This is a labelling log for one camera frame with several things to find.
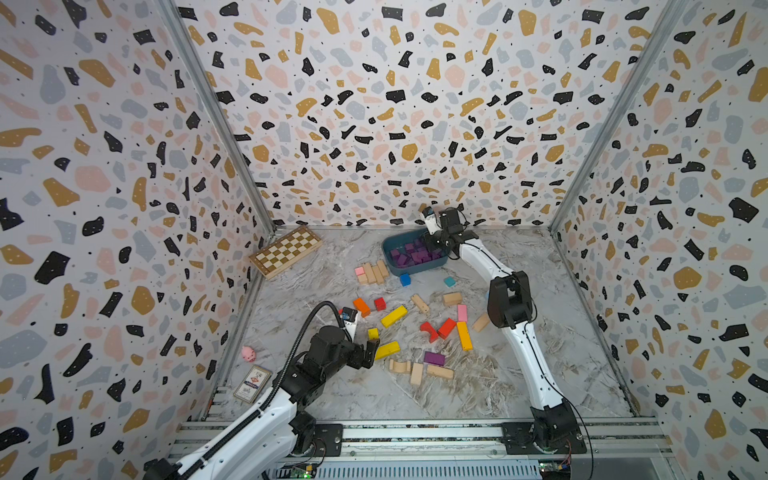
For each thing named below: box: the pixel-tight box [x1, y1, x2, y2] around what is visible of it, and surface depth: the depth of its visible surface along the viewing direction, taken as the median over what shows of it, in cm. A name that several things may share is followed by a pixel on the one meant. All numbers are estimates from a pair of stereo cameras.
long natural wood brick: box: [362, 263, 377, 284], surface depth 108 cm
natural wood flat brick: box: [427, 365, 454, 379], surface depth 86 cm
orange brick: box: [353, 297, 371, 317], surface depth 102 cm
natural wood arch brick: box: [389, 358, 411, 373], surface depth 86 cm
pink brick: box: [457, 304, 467, 322], surface depth 100 cm
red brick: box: [437, 318, 457, 340], surface depth 94 cm
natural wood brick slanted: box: [411, 294, 430, 313], surface depth 102 cm
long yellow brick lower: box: [375, 341, 401, 361], surface depth 91 cm
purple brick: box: [423, 351, 446, 366], surface depth 89 cm
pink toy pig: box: [241, 346, 256, 362], surface depth 87 cm
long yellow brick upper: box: [381, 305, 409, 328], surface depth 99 cm
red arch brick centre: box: [419, 322, 439, 343], surface depth 94 cm
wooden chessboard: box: [249, 225, 323, 280], surface depth 112 cm
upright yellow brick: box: [457, 321, 473, 351], surface depth 94 cm
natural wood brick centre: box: [443, 292, 462, 305], surface depth 102 cm
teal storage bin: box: [382, 229, 449, 276], surface depth 112 cm
